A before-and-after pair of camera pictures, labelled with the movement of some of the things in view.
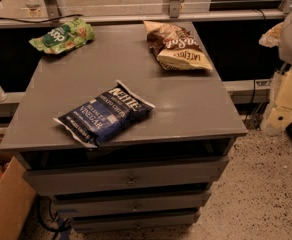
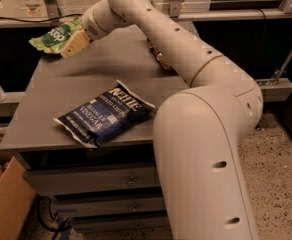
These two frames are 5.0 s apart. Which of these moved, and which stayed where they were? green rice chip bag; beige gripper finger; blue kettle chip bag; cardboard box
Moved: beige gripper finger
Stayed: green rice chip bag; cardboard box; blue kettle chip bag
